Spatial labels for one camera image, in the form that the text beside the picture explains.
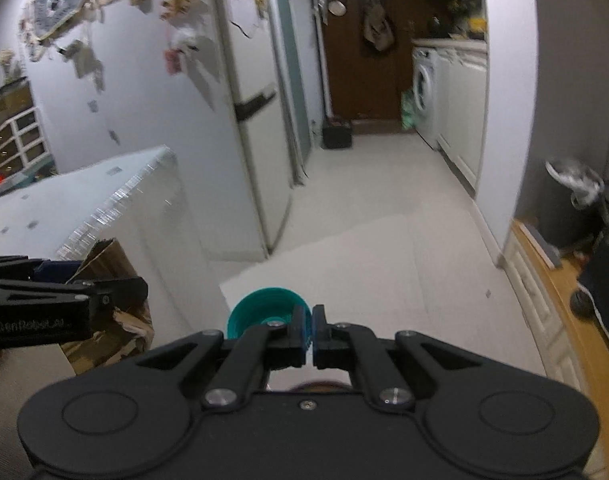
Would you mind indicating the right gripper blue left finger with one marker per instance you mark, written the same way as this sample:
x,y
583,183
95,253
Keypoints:
x,y
299,334

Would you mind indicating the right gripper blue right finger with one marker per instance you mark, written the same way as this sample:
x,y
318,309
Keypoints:
x,y
332,348

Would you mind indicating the teal plastic lid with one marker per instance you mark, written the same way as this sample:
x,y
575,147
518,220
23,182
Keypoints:
x,y
272,304

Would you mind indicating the torn brown cardboard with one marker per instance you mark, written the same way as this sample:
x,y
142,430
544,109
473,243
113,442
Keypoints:
x,y
123,327

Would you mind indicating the yellow round trash bin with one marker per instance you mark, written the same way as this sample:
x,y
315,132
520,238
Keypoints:
x,y
321,386

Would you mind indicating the grey lined trash can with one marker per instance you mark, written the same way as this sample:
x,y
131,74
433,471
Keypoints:
x,y
569,202

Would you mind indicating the white drawer cabinet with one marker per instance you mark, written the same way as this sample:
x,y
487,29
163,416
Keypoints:
x,y
23,144

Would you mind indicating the black bin by door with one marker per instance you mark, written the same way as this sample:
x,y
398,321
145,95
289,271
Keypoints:
x,y
336,134

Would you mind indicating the white low cabinet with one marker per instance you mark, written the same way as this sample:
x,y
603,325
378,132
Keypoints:
x,y
573,351

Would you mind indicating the green bag on floor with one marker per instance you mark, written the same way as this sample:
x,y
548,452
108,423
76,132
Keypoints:
x,y
408,110

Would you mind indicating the black round object on cabinet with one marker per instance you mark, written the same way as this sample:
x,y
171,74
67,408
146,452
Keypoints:
x,y
582,304

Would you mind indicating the white refrigerator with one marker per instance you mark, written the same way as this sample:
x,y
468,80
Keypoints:
x,y
252,70

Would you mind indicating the black nice day cloth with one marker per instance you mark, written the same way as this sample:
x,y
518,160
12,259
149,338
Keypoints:
x,y
606,284

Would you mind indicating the white washing machine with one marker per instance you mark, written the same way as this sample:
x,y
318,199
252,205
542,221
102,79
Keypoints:
x,y
424,94

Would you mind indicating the white kitchen cabinets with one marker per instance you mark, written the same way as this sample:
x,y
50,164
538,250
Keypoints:
x,y
463,94

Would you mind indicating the hanging bag on door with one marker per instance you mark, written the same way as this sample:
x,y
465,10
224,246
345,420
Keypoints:
x,y
376,27

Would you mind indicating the dark wooden door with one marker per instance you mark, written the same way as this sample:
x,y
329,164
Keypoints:
x,y
364,83

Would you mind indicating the pink wall tag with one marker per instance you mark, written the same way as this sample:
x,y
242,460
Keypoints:
x,y
173,61

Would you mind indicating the white plush wall toy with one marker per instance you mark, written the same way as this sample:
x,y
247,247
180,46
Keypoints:
x,y
185,39

